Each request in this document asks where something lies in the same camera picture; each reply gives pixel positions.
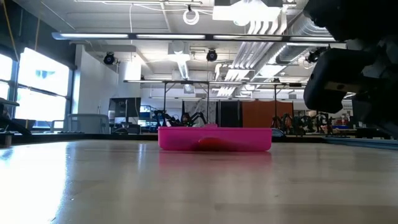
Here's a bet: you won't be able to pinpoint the silver ceiling duct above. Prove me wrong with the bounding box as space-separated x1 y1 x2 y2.
275 17 332 65

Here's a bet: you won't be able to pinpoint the grey cabinet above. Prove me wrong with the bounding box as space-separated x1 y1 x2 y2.
63 113 111 135

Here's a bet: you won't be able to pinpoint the black sloping frame strut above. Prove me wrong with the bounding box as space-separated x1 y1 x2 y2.
0 96 32 136

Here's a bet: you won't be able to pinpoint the background robot arms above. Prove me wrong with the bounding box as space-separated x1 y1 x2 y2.
152 109 208 128
269 111 335 135

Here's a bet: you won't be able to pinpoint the grey cylindrical foot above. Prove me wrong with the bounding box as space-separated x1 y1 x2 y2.
0 131 15 147

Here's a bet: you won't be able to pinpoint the white cable coil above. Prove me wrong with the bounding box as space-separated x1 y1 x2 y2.
182 8 201 26

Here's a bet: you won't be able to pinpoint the overhead light bar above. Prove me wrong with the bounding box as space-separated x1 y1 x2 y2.
51 31 338 44

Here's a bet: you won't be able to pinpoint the dark monitor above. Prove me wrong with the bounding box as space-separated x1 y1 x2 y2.
108 96 142 119

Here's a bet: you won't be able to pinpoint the pink plastic supply box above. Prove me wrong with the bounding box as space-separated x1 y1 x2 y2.
157 123 273 153

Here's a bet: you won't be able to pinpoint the narrow window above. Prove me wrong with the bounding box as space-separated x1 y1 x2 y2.
0 52 14 100

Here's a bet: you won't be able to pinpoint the black ceiling spotlight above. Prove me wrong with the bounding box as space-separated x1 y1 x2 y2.
306 46 327 64

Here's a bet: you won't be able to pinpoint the black metal stand frame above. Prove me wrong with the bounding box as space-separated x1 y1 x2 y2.
257 82 307 127
123 79 212 127

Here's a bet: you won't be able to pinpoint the white ceiling light panel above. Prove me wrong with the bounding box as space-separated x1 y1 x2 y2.
212 4 282 23

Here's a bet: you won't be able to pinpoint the black partition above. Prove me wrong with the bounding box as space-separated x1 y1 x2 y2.
219 100 243 128

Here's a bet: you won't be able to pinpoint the large window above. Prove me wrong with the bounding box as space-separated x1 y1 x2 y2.
14 47 70 123

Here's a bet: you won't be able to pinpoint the red rounded item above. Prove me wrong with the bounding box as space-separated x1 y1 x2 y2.
195 137 239 152

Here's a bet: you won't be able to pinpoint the orange partition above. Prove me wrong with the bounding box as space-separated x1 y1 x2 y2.
242 99 294 129

